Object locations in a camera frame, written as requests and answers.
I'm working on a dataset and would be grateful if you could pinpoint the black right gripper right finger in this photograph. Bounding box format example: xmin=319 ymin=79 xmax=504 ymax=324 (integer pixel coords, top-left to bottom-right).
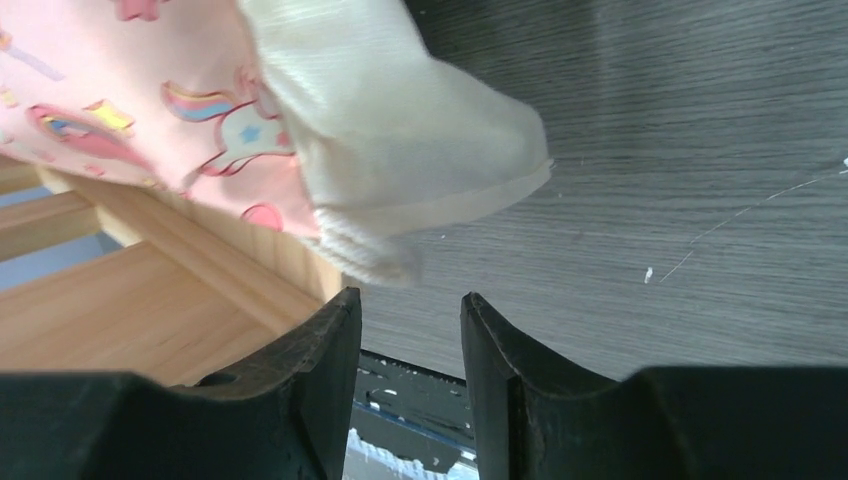
xmin=461 ymin=293 xmax=847 ymax=479

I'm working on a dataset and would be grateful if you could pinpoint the wooden slatted pet bed frame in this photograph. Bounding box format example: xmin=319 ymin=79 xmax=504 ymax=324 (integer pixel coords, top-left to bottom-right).
xmin=1 ymin=158 xmax=345 ymax=385

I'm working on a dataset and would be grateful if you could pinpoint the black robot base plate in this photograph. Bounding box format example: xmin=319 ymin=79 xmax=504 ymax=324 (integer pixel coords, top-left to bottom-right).
xmin=351 ymin=350 xmax=477 ymax=474

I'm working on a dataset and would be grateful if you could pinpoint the pink unicorn print cushion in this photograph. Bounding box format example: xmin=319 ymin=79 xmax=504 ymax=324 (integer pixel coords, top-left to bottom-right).
xmin=1 ymin=1 xmax=552 ymax=286

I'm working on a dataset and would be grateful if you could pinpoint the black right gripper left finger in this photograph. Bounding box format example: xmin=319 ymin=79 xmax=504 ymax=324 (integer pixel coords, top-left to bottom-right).
xmin=1 ymin=288 xmax=362 ymax=479

